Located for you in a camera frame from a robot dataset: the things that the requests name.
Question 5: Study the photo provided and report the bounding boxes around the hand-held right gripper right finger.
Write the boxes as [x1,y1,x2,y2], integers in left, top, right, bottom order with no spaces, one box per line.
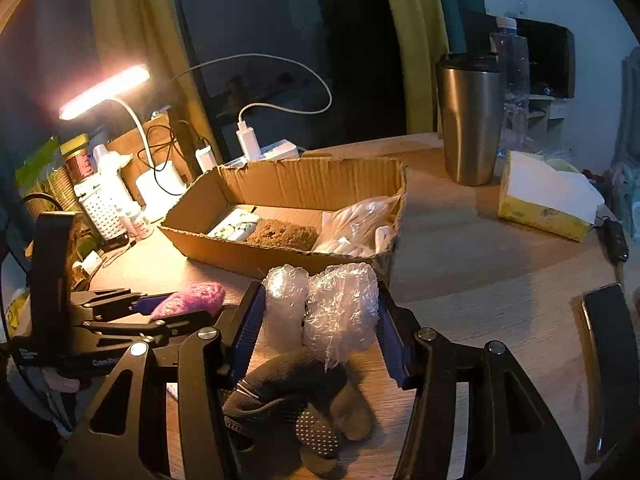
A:
[375,280,583,480]

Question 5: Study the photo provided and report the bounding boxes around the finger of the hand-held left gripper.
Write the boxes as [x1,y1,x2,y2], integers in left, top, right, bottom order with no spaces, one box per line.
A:
[70,287,168,318]
[80,310,236,348]

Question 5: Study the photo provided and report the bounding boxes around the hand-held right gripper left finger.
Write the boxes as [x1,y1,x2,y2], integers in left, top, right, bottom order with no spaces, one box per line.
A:
[65,280,268,480]

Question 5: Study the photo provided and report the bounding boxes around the pink fluffy sponge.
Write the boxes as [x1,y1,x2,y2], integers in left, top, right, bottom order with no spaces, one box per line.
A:
[150,282,227,320]

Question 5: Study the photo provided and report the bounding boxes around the dark patterned socks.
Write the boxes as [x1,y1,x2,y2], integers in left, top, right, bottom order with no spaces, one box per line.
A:
[222,352,376,476]

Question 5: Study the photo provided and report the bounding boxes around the brown cardboard box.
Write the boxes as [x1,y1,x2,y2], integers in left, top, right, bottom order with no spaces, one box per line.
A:
[157,156,408,281]

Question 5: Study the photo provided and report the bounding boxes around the brown sponge pad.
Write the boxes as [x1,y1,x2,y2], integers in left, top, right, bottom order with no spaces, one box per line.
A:
[244,218,322,251]

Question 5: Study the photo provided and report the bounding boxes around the cartoon print tissue pack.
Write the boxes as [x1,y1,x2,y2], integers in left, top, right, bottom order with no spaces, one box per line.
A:
[206,208,261,242]

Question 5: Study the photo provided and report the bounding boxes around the bag of cotton swabs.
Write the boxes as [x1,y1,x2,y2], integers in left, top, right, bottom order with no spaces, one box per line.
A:
[312,195,403,256]

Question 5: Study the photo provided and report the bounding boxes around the person's left hand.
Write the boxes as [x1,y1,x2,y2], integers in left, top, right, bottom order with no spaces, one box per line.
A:
[42,366,81,394]

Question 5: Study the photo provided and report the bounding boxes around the white perforated basket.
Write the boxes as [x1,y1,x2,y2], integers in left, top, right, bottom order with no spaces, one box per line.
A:
[74,176,128,241]

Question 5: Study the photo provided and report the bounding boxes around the pack of paper cups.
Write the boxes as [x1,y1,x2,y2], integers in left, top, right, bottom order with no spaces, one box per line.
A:
[15,137,83,213]

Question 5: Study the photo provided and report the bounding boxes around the white desk lamp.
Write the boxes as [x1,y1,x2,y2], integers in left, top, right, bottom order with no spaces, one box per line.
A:
[59,64,188,222]

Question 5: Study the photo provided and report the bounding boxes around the brown jar with lid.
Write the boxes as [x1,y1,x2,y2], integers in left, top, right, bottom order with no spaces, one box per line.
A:
[60,133,96,183]

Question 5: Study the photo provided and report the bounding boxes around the white lotion bottle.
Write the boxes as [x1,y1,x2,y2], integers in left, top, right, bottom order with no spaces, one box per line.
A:
[91,144,132,181]

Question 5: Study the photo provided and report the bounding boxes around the brown cardboard sheet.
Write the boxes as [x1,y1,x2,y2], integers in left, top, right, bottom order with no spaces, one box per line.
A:
[104,112,196,196]

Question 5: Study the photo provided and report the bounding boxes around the white power strip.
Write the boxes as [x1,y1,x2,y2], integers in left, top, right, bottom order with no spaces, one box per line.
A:
[225,141,301,167]

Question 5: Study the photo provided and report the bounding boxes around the yellow tissue box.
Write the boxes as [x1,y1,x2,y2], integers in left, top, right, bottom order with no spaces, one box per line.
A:
[497,149,606,243]

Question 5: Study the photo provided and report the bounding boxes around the teal curtain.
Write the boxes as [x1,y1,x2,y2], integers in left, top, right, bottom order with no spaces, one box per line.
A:
[430,0,488,56]
[0,0,101,201]

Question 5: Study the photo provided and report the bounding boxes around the stainless steel tumbler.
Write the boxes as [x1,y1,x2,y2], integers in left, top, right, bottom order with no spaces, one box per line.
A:
[435,52,505,187]

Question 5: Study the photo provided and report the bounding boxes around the black car key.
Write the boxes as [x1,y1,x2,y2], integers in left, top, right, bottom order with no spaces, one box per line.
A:
[597,217,630,263]

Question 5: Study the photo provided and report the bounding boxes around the white computer desk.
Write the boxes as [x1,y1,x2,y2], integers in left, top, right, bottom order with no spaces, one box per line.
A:
[527,94,571,136]

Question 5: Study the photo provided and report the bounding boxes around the blue printed blanket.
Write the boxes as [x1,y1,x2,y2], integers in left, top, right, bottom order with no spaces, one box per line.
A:
[607,160,640,241]

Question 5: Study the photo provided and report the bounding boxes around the yellow curtain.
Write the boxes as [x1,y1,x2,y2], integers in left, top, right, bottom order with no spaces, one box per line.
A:
[90,0,221,161]
[377,0,451,136]

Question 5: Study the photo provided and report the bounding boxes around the clear plastic water bottle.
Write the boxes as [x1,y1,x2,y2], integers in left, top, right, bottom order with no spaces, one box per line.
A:
[489,16,531,161]

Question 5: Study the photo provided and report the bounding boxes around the dark glass window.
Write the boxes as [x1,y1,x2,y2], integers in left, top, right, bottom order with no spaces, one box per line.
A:
[172,0,408,156]

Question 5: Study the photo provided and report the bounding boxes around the black computer monitor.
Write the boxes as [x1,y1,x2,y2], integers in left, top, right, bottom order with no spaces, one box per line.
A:
[460,7,501,56]
[511,16,576,100]

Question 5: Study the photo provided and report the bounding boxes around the grey padded headboard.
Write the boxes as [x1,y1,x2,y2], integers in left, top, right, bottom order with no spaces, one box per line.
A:
[620,47,640,161]

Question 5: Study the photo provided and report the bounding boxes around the white charger with black cable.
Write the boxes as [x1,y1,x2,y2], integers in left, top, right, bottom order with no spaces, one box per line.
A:
[195,146,218,173]

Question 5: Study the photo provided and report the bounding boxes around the black cable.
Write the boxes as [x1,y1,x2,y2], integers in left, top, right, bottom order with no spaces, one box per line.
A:
[150,119,211,171]

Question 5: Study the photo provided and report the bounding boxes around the white charging cable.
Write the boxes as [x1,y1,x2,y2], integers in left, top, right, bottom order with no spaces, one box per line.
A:
[170,54,333,126]

